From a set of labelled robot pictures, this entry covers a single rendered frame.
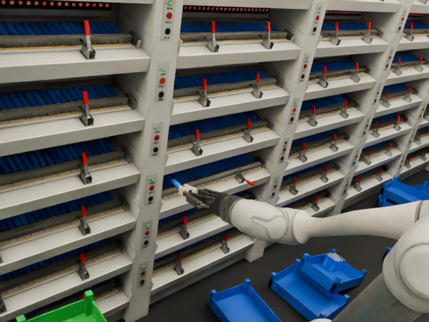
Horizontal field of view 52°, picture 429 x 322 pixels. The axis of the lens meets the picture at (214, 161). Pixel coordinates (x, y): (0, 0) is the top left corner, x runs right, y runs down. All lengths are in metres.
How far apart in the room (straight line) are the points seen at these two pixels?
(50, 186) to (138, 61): 0.44
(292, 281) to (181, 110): 1.11
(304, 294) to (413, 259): 1.39
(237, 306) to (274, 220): 0.84
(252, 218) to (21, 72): 0.70
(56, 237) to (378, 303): 0.95
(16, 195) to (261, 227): 0.67
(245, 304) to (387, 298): 1.17
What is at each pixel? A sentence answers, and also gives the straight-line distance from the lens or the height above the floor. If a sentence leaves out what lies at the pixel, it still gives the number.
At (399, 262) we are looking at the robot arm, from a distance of 0.82.
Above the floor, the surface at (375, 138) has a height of 0.51.
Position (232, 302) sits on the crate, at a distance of 2.01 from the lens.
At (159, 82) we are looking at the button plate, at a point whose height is 0.99.
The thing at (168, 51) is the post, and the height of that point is 1.09.
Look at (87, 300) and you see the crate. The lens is 1.31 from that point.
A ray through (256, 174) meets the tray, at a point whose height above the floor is 0.51.
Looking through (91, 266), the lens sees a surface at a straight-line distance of 1.61.
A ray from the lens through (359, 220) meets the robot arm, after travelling 1.10.
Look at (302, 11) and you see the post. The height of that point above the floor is 1.20.
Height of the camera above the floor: 1.40
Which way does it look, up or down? 27 degrees down
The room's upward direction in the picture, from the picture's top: 10 degrees clockwise
